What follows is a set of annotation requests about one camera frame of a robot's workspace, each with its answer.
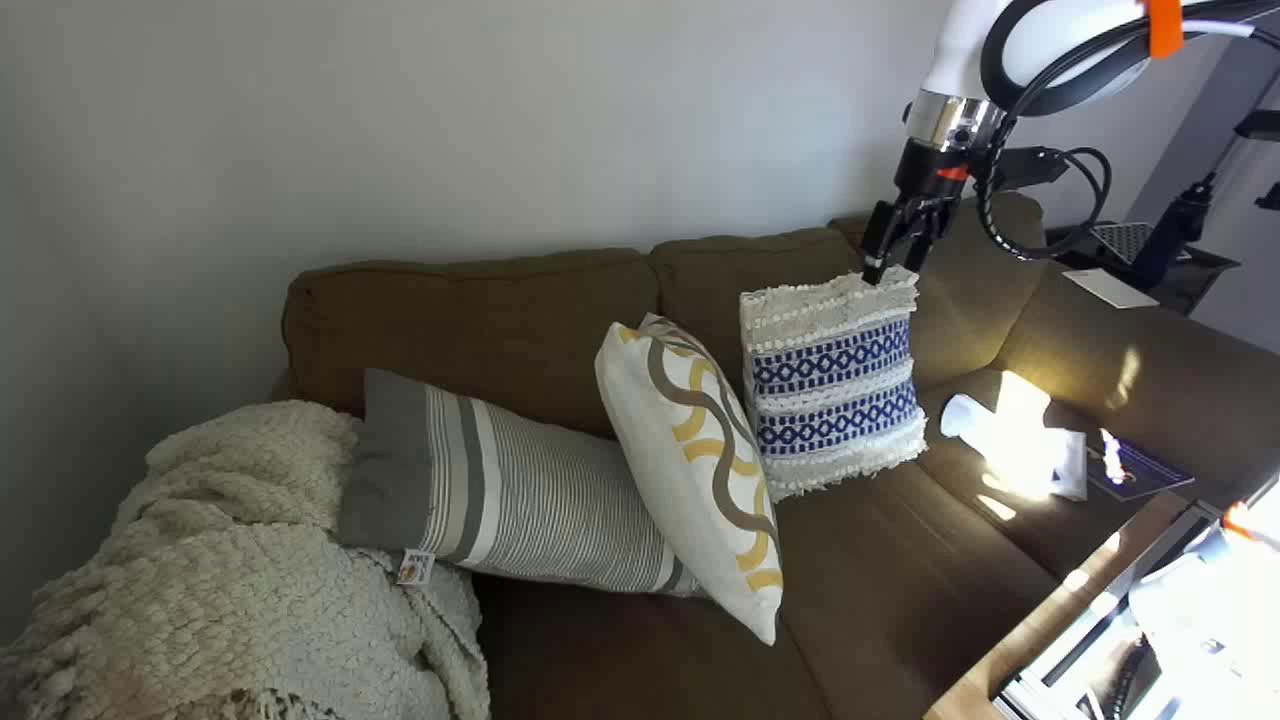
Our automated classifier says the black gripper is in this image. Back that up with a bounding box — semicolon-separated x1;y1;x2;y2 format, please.
858;141;968;283

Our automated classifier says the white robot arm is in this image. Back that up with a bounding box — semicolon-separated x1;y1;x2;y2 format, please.
858;0;1280;283

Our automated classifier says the brown fabric sofa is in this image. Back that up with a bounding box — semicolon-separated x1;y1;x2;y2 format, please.
281;222;1280;720

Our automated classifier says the blue white woven pillow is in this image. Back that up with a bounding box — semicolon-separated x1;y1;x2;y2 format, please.
741;269;927;500

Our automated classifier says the white paper on armrest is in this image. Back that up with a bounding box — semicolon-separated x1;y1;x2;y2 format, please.
1064;269;1156;311

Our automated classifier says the white folded cloth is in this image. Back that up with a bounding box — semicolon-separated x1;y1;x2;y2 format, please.
941;372;1087;500

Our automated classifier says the yellow grey wave pillow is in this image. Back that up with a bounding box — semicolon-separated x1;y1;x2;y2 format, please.
596;311;782;644

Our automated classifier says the wooden side table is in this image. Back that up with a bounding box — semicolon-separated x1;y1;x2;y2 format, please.
923;479;1280;720

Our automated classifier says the grey striped pillow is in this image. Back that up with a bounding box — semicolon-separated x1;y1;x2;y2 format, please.
336;370;701;598

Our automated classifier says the cream knitted blanket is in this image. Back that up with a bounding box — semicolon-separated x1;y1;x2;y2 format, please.
2;400;493;720

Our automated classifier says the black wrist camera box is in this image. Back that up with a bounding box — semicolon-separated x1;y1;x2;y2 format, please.
997;148;1069;190

